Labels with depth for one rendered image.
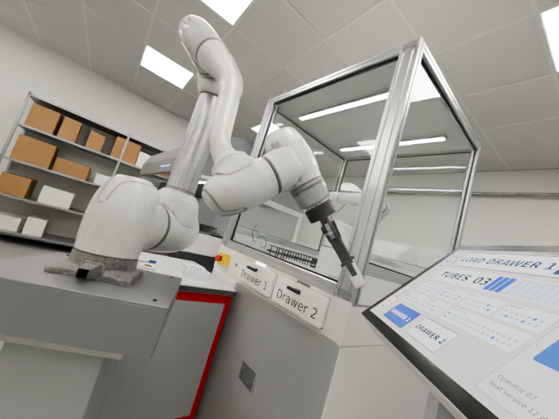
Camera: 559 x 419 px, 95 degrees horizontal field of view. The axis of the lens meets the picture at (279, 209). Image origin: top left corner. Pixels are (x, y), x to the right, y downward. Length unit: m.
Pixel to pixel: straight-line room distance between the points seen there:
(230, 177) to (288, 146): 0.16
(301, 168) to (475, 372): 0.45
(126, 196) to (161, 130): 4.72
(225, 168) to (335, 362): 0.73
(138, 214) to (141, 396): 0.94
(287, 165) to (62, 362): 0.67
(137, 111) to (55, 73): 1.15
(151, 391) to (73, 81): 4.83
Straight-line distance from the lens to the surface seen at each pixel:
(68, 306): 0.68
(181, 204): 0.90
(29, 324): 0.71
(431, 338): 0.50
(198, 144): 0.97
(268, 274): 1.24
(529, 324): 0.45
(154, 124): 5.46
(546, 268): 0.56
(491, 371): 0.41
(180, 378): 1.52
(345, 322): 0.97
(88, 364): 0.81
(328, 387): 1.04
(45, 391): 0.86
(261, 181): 0.58
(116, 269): 0.77
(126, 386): 1.45
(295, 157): 0.62
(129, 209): 0.76
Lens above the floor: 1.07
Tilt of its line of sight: 7 degrees up
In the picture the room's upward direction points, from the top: 17 degrees clockwise
